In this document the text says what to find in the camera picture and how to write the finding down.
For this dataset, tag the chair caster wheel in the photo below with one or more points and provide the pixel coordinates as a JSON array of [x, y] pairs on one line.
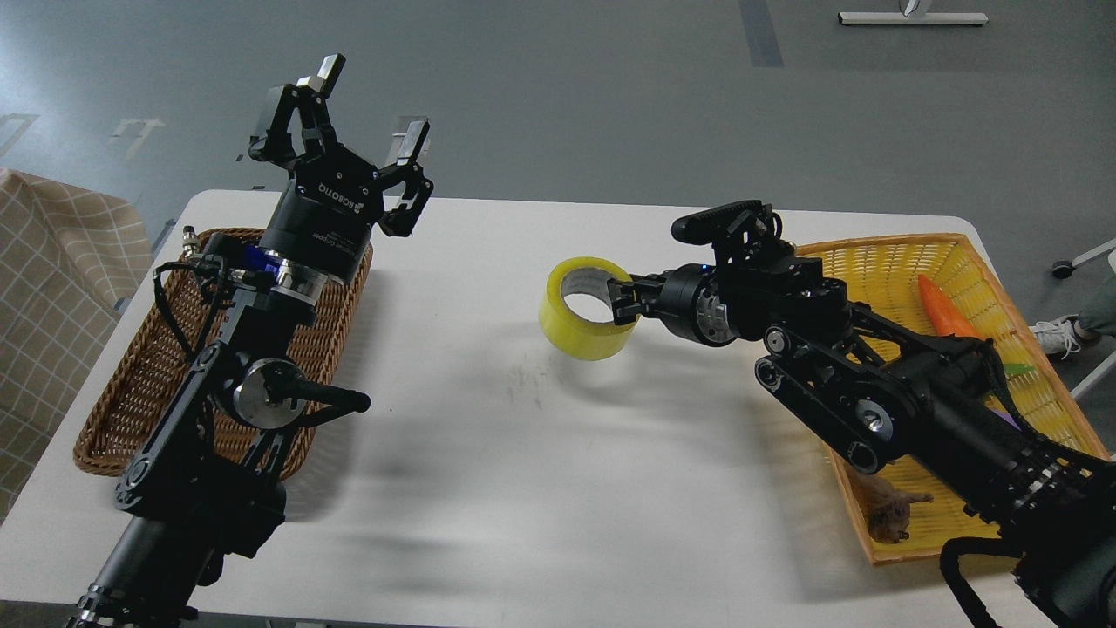
[[1062, 269]]

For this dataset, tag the white sneaker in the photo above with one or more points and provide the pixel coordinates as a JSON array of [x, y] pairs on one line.
[[1061, 337]]

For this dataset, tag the yellow tape roll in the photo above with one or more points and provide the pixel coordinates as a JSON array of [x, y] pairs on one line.
[[575, 335]]

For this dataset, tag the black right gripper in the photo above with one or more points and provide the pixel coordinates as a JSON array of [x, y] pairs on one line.
[[686, 299]]

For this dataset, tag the toy carrot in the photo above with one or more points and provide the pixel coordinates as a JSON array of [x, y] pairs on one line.
[[946, 310]]

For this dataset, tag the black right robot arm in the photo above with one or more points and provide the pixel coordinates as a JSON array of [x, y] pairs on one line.
[[875, 391]]

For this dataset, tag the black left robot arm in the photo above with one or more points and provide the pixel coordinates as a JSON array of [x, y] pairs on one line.
[[206, 482]]

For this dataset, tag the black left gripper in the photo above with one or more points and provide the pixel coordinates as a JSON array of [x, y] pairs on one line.
[[323, 219]]

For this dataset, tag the brown toy lion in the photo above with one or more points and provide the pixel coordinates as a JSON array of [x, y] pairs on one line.
[[887, 507]]

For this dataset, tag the yellow plastic basket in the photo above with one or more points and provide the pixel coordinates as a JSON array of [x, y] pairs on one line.
[[883, 273]]

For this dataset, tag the white stand base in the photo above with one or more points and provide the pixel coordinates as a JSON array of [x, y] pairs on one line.
[[912, 13]]

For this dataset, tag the beige checkered cloth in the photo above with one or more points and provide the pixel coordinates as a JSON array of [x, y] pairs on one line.
[[69, 256]]

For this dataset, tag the brown wicker basket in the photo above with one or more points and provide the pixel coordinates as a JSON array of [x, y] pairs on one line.
[[153, 368]]

